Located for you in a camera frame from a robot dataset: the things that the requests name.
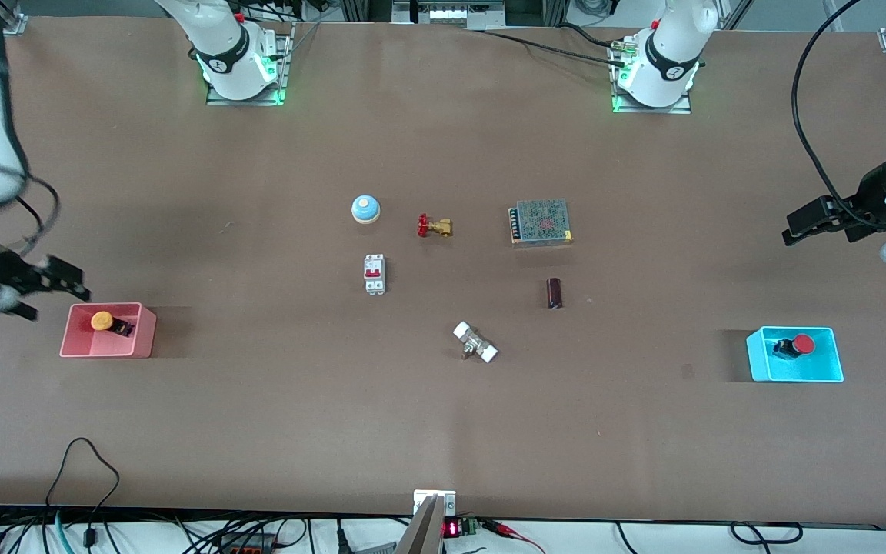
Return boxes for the yellow push button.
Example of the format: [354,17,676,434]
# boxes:
[90,310,136,338]

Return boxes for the red push button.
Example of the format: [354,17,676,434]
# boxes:
[771,334,817,361]

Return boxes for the pink plastic box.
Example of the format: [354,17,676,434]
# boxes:
[59,302,157,359]

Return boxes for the blue plastic box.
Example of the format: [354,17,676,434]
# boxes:
[745,326,844,383]

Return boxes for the metal mesh power supply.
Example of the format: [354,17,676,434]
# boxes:
[508,199,574,248]

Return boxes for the metal valve white ends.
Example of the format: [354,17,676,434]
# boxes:
[452,321,499,364]

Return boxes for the metal rack device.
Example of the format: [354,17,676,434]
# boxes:
[393,0,505,28]

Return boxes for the red clip lead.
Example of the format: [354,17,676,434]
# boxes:
[480,519,548,554]

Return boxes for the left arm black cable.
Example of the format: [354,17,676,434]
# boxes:
[791,0,886,228]

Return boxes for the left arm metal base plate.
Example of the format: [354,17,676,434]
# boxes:
[610,38,693,115]

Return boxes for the black looped cable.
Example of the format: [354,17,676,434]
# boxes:
[46,437,121,549]

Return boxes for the teal cable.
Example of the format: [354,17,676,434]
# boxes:
[53,509,75,554]

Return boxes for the black table cable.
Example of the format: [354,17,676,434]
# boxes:
[557,23,625,48]
[466,28,618,62]

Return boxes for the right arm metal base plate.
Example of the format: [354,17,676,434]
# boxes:
[206,22,295,107]

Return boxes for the black flat loop cable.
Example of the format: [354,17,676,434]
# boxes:
[730,522,804,546]

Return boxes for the grey camera pole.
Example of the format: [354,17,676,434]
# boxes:
[395,495,445,554]

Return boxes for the white pole bracket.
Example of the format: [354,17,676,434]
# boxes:
[413,489,457,516]

